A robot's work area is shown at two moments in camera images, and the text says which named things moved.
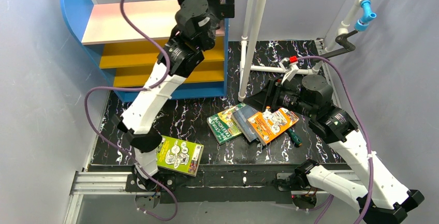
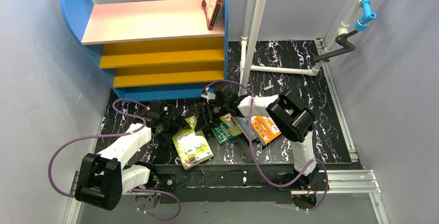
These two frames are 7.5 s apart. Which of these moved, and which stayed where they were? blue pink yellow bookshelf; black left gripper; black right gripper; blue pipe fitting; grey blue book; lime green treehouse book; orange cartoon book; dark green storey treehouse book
Moved: black right gripper; black left gripper; lime green treehouse book
Stayed: blue pipe fitting; dark green storey treehouse book; grey blue book; blue pink yellow bookshelf; orange cartoon book
